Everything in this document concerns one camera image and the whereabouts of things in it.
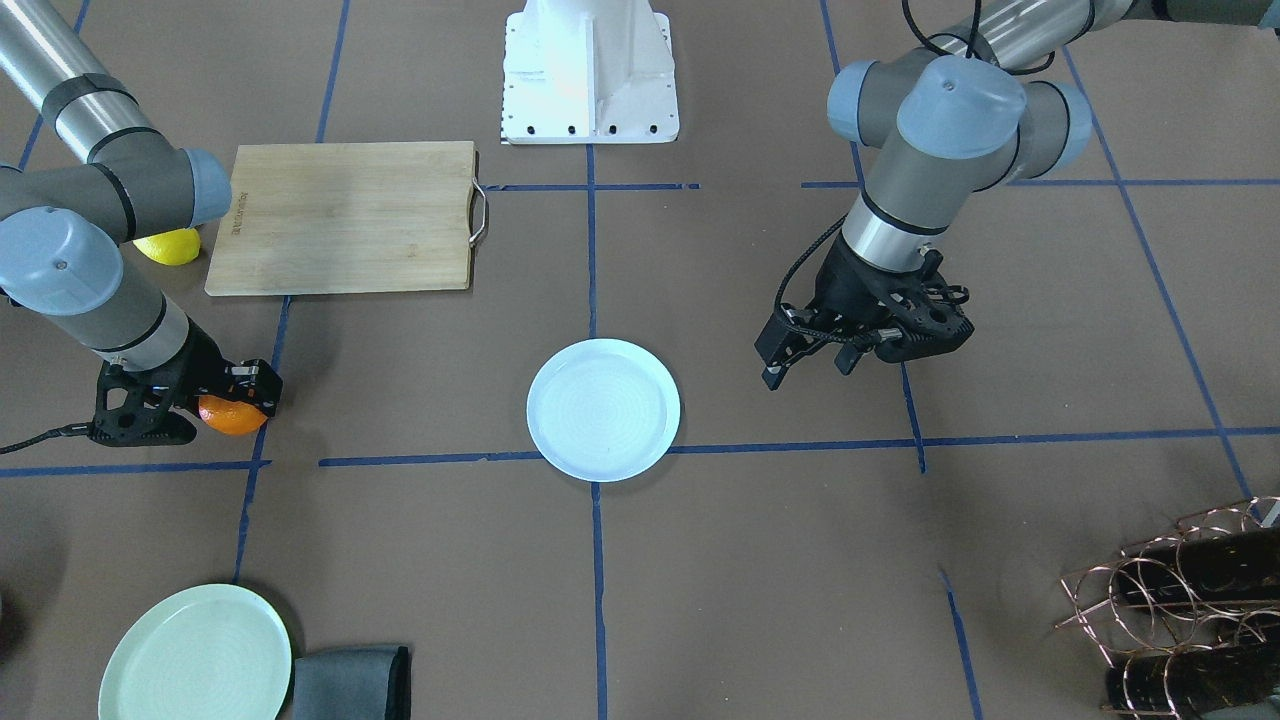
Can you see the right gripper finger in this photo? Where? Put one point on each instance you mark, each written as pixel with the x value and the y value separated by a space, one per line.
pixel 255 383

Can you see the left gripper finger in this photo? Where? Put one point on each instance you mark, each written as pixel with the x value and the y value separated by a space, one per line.
pixel 850 355
pixel 789 335

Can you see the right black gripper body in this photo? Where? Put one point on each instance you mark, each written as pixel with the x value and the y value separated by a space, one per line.
pixel 203 367

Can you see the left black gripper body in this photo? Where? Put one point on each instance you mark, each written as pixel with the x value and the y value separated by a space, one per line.
pixel 847 283

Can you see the orange fruit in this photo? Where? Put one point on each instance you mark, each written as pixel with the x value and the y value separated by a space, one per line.
pixel 232 418

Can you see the light blue plate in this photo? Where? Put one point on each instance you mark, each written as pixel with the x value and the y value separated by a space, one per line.
pixel 603 410

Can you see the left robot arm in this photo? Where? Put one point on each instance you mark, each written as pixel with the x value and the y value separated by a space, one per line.
pixel 953 117

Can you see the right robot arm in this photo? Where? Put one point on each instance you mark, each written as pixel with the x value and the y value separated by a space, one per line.
pixel 62 231

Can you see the light green plate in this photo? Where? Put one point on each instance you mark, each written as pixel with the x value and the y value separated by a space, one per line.
pixel 214 651

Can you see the lower yellow lemon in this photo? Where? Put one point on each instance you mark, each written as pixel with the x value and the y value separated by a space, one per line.
pixel 172 248

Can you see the bamboo cutting board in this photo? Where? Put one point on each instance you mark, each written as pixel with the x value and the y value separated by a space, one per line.
pixel 328 218

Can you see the folded grey cloth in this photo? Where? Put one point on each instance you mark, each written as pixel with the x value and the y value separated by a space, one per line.
pixel 355 682

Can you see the dark wine bottle upper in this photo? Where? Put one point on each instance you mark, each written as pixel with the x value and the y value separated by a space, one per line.
pixel 1223 569

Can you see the dark wine bottle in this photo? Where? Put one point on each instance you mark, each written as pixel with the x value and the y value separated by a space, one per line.
pixel 1223 569
pixel 1237 682

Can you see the dark wine bottle lower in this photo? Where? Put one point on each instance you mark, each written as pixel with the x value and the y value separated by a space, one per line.
pixel 1237 682

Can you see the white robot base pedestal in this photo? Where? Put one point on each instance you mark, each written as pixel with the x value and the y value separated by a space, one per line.
pixel 600 72

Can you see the copper wire bottle rack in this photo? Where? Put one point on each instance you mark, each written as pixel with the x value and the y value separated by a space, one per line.
pixel 1187 621

